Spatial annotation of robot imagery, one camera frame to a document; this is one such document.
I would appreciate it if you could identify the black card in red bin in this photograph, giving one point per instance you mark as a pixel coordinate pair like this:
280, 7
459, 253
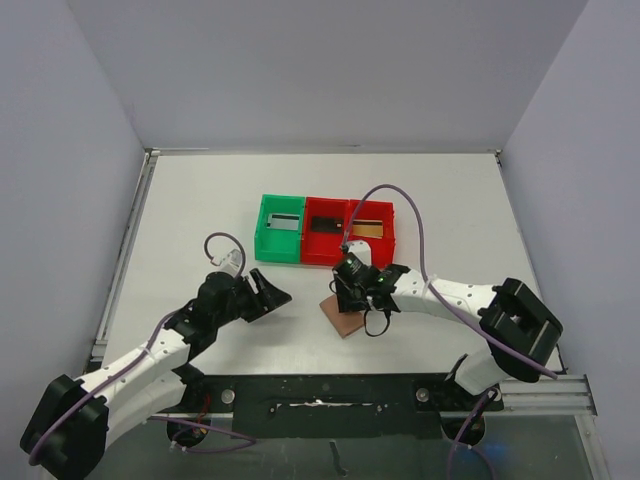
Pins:
326, 225

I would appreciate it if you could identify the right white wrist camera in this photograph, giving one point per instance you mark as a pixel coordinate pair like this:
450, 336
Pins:
361, 249

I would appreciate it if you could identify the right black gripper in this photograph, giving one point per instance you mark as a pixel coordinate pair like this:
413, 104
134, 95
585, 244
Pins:
351, 296

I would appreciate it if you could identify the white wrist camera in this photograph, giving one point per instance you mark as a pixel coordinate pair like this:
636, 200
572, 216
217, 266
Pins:
361, 249
233, 263

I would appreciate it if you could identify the silver card in green bin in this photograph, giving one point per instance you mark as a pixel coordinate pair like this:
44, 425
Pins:
283, 221

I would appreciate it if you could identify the aluminium rail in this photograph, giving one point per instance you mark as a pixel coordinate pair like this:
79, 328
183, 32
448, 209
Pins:
125, 250
545, 395

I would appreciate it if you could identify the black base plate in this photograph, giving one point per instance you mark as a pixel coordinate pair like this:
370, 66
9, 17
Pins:
351, 422

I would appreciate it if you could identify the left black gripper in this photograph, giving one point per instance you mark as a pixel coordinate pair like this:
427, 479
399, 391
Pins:
269, 297

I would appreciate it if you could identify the gold card in red bin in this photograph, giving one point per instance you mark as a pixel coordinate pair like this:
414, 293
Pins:
369, 228

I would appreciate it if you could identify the green plastic bin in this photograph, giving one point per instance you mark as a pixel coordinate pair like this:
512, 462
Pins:
277, 246

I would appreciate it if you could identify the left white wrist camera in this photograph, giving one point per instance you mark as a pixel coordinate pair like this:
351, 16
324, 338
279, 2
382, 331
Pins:
233, 263

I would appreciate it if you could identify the aluminium front rail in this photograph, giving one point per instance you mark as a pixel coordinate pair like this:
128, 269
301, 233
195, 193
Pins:
545, 395

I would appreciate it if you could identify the tan leather card holder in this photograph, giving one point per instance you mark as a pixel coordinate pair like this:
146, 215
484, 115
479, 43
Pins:
346, 323

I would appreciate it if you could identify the aluminium left rail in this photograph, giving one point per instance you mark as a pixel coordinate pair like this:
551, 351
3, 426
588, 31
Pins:
125, 250

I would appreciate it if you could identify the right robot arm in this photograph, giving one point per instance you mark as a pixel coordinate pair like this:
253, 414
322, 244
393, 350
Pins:
520, 332

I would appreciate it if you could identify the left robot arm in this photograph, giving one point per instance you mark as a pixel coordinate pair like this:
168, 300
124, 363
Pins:
77, 420

